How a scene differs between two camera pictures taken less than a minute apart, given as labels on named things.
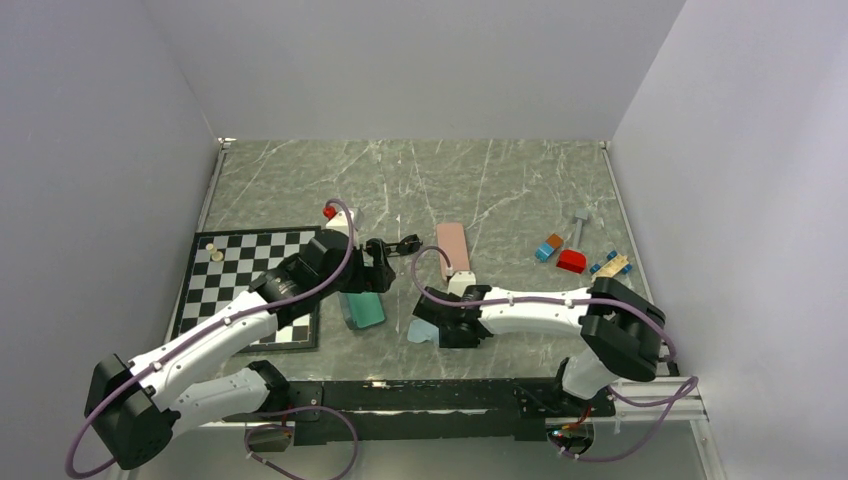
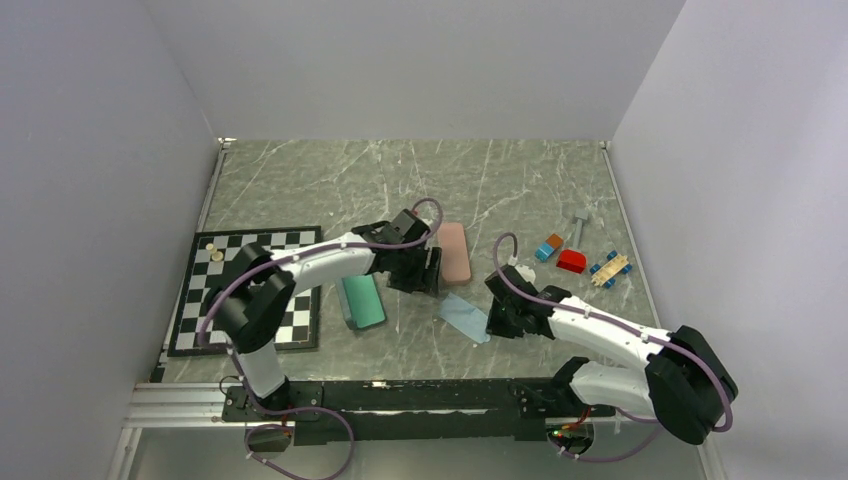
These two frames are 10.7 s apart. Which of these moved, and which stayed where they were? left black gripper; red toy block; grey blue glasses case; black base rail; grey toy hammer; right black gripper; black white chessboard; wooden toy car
Moved: left black gripper; right black gripper
Stayed: black white chessboard; red toy block; wooden toy car; grey blue glasses case; black base rail; grey toy hammer
